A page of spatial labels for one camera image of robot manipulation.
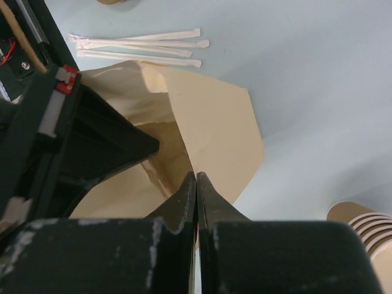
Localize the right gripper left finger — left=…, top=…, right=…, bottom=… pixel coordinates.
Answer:
left=1, top=172, right=196, bottom=293

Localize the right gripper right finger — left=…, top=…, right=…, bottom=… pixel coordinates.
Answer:
left=197, top=172, right=382, bottom=293

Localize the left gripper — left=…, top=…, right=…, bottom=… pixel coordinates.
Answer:
left=1, top=66, right=159, bottom=219

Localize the kraft paper takeout bag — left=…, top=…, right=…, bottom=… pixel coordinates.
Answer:
left=0, top=6, right=266, bottom=294

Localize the brown pulp cup carrier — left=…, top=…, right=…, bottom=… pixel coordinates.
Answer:
left=97, top=0, right=127, bottom=6

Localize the white wrapped straw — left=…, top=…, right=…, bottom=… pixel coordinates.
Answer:
left=76, top=42, right=192, bottom=58
left=76, top=39, right=210, bottom=49
left=77, top=50, right=202, bottom=68

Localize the stack of paper cups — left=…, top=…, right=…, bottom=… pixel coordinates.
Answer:
left=326, top=201, right=391, bottom=293

